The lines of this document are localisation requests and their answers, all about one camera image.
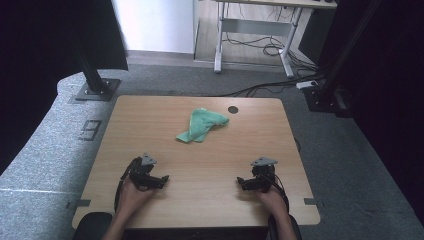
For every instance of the black metal stand with base plate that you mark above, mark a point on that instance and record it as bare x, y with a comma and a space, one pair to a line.
95, 83

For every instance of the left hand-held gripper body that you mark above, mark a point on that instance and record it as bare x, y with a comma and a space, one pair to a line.
141, 173

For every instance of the black metal stand with dark base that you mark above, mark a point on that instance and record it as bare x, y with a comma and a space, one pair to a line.
325, 96

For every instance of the dark curtain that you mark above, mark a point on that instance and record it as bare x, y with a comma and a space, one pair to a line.
393, 83
40, 66

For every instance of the white desk frame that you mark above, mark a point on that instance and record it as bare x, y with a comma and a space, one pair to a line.
255, 27

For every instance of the person's right hand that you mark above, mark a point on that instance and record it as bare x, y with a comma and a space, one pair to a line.
275, 201

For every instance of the black round table grommet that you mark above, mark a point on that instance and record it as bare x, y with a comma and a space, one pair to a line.
233, 109

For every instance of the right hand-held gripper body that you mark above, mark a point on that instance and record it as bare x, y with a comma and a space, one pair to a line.
265, 176

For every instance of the white power strip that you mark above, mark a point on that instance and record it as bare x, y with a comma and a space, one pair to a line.
306, 84

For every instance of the person's left hand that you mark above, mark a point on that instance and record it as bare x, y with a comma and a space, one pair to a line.
131, 200

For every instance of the green cloth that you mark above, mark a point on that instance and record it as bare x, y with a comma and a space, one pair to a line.
201, 123

